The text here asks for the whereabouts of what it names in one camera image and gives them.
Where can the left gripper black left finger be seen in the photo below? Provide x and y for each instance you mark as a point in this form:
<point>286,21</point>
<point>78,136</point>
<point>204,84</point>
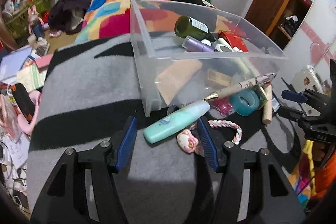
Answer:
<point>81,187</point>

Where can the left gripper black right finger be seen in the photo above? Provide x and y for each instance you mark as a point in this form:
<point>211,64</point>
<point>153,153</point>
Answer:
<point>271,198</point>

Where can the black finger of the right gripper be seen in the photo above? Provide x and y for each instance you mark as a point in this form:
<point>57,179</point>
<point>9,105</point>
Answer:
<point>304,121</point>
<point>308,96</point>

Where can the blue card box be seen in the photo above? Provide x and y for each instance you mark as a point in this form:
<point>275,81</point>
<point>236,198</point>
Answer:
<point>275,103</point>

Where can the beige lip balm stick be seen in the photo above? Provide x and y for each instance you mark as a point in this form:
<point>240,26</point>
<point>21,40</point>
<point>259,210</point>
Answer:
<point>268,111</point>

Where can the small green box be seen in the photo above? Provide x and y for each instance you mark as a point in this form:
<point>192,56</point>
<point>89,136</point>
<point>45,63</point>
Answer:
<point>261,94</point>

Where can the beige patterned pen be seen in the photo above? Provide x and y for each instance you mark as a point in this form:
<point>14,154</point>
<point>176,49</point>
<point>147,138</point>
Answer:
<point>246,84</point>

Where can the teal tape roll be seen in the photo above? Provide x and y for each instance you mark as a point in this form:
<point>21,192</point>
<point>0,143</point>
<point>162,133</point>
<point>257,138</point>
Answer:
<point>245,102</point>

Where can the light green marker tube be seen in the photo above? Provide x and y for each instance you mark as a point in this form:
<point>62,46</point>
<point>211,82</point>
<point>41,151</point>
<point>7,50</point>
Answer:
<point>243,67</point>

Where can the pink hair clip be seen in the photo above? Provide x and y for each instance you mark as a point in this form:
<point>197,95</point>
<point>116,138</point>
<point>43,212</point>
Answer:
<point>223,106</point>

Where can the tan eraser block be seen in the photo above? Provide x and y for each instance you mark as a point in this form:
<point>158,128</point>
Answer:
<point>216,79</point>

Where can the red paper packet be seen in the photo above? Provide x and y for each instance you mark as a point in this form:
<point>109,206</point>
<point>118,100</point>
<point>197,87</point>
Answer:
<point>233,40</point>

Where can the white tape roll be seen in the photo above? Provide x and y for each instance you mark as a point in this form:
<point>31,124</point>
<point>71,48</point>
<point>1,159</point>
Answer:
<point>220,47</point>

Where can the braided rope keychain charm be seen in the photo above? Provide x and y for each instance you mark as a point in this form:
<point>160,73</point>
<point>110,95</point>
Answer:
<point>190,143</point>

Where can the mint green highlighter pen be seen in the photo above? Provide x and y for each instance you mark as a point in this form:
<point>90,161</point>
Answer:
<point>175,122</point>

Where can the purple and black bottle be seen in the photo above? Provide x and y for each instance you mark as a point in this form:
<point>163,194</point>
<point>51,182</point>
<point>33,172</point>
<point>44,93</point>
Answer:
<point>193,45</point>

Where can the peach cosmetic tube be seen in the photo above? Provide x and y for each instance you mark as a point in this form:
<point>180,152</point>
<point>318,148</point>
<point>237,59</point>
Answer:
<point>170,82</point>

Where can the dark green glass bottle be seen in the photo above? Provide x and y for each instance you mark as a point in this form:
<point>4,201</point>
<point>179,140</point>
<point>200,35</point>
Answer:
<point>188,26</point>

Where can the person's right hand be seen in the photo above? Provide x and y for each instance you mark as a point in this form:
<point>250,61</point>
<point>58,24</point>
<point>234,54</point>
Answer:
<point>323,155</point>

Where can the white suitcase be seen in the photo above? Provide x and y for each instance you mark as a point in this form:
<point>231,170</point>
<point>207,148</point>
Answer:
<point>307,78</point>

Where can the white sliding wardrobe door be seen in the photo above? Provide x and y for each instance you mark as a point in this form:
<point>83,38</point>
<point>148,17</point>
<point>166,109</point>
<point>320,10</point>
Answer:
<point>313,43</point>

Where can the grey black striped blanket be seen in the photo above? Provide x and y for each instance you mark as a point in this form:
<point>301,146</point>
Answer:
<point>90,90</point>

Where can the clear plastic storage bin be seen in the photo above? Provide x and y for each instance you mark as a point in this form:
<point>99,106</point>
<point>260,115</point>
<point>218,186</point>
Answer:
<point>154,51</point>

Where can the blue white booklet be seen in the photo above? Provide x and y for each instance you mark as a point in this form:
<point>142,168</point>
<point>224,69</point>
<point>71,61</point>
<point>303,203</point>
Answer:
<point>13,62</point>

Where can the black clothing pile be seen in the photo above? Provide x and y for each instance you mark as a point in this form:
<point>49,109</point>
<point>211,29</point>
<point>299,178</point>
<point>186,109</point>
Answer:
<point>195,2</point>

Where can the pink rabbit figurine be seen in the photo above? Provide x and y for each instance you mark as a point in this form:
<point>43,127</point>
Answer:
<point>35,23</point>

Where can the dark purple clothing heap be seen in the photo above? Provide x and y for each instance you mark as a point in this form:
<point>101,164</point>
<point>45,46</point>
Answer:
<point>68,15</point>

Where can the green basket of clutter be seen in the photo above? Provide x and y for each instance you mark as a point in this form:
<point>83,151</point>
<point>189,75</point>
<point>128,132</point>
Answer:
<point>16,17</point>

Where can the black orange handle tool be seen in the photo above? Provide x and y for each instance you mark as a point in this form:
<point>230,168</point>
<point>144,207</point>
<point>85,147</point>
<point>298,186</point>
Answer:
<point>25,104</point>

